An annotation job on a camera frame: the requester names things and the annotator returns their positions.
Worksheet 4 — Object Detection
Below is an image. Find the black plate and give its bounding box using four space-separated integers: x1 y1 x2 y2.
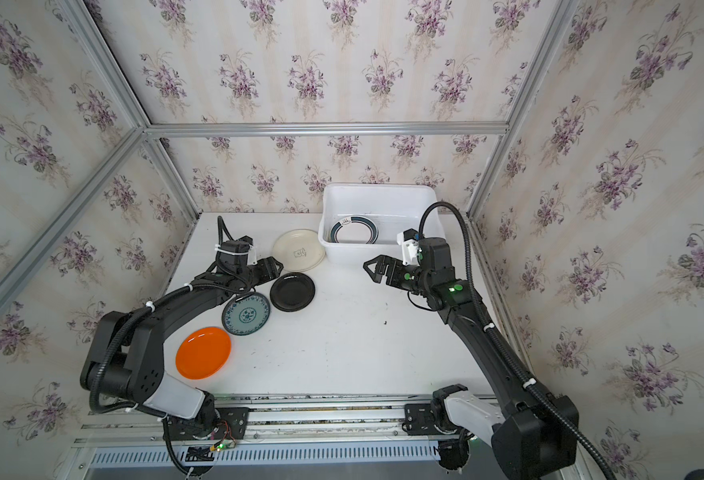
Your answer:
270 272 316 313

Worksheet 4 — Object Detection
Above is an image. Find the orange plate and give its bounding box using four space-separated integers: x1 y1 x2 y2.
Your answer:
175 327 232 380

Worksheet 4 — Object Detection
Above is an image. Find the white plate green red rim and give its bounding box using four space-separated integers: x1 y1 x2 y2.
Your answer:
329 216 379 244

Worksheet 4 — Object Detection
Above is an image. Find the cream plate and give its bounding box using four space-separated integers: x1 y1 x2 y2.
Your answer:
271 229 326 272

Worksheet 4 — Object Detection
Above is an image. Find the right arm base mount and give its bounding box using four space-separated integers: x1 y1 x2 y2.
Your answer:
401 384 500 471

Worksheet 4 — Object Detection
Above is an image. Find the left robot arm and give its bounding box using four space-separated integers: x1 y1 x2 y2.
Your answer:
80 217 284 430

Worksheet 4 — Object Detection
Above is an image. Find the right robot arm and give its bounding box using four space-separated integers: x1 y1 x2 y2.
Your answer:
363 201 616 479

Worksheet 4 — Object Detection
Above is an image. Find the white plastic bin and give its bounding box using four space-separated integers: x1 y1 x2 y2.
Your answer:
318 183 437 267

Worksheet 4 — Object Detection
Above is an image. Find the aluminium frame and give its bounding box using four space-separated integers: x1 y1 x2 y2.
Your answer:
0 1 578 315

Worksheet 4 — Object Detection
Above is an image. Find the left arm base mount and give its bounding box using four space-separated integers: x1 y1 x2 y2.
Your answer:
160 406 251 478

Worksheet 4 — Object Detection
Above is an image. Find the teal patterned plate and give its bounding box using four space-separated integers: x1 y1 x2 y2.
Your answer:
222 293 271 336

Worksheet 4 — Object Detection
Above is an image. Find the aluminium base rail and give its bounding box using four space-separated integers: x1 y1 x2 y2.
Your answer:
74 392 575 469

